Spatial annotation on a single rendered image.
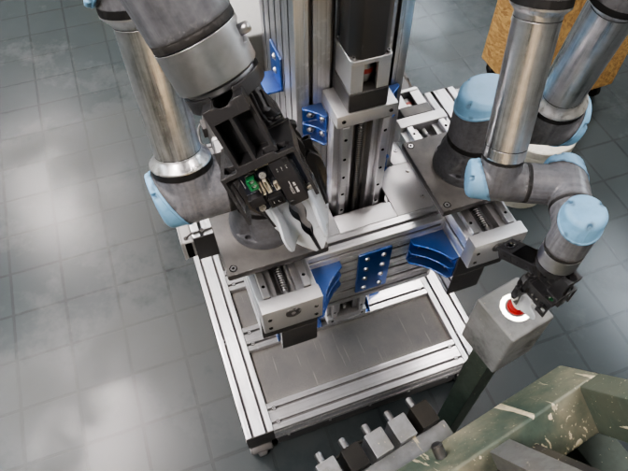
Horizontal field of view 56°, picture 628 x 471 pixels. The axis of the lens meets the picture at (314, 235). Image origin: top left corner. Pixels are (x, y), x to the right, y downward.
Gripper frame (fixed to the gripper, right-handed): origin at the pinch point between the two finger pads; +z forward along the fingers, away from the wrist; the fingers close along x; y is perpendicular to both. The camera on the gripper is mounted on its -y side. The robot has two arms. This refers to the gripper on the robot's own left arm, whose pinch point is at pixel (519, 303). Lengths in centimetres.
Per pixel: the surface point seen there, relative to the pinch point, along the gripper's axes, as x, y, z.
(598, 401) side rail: -0.1, 24.3, 2.0
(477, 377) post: -3.0, 1.8, 34.6
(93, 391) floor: -99, -77, 95
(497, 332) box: -6.0, 1.9, 4.6
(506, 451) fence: -22.4, 22.4, 2.2
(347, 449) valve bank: -45.2, 3.5, 18.6
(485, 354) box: -6.0, 2.1, 16.2
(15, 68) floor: -78, -271, 95
